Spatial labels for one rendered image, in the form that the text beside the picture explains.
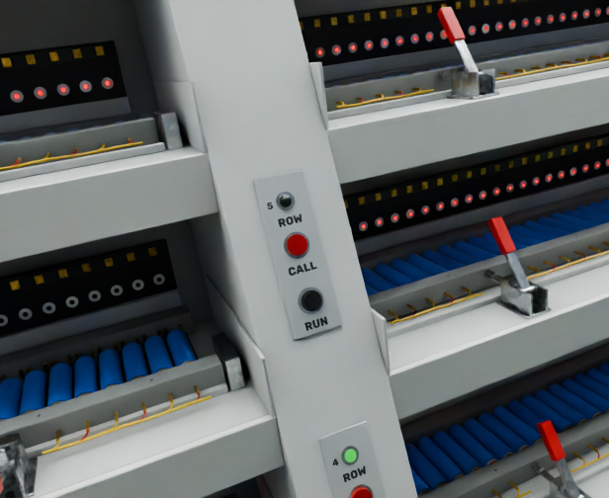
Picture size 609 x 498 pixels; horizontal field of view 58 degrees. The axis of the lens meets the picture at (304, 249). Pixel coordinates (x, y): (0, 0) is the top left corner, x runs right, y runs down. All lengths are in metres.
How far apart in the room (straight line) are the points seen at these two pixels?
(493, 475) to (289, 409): 0.26
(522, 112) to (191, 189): 0.30
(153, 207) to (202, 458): 0.18
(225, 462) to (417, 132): 0.30
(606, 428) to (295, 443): 0.37
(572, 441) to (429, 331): 0.22
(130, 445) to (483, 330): 0.30
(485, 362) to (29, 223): 0.37
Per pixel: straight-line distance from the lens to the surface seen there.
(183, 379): 0.45
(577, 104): 0.59
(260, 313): 0.41
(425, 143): 0.48
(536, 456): 0.63
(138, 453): 0.43
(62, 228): 0.41
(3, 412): 0.49
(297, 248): 0.41
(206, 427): 0.43
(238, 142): 0.41
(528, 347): 0.53
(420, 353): 0.47
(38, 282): 0.56
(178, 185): 0.41
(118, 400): 0.45
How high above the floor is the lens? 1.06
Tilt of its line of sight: 2 degrees down
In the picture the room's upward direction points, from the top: 14 degrees counter-clockwise
